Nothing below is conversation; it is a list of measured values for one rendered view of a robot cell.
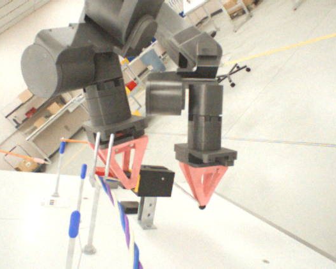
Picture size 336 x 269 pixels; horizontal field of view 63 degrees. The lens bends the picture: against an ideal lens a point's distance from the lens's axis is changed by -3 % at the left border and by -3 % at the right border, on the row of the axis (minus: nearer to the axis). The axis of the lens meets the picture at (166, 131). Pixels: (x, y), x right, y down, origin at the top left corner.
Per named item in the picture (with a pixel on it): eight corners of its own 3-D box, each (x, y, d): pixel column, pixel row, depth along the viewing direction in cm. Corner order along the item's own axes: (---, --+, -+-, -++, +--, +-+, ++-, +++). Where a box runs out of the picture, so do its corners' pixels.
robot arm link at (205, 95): (226, 77, 43) (219, 80, 49) (182, 76, 43) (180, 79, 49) (225, 122, 44) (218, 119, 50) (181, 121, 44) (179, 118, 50)
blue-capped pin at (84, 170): (82, 223, 40) (91, 165, 40) (72, 223, 39) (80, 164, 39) (80, 219, 41) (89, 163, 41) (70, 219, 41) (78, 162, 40)
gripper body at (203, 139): (204, 166, 42) (205, 116, 41) (172, 154, 51) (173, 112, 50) (238, 163, 45) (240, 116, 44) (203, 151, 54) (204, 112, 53)
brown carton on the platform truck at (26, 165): (34, 167, 741) (24, 157, 729) (40, 165, 699) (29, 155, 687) (23, 178, 719) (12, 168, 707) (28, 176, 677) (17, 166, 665)
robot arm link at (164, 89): (217, 37, 46) (209, 69, 54) (147, 35, 46) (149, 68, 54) (223, 98, 41) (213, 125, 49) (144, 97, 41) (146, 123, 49)
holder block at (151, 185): (171, 197, 43) (175, 171, 43) (137, 196, 41) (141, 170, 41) (159, 189, 47) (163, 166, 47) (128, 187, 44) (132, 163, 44)
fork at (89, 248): (95, 246, 34) (112, 132, 33) (98, 253, 32) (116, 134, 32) (79, 247, 33) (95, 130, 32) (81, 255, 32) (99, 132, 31)
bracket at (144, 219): (157, 229, 43) (162, 197, 42) (143, 230, 42) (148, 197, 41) (145, 217, 47) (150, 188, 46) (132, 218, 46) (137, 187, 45)
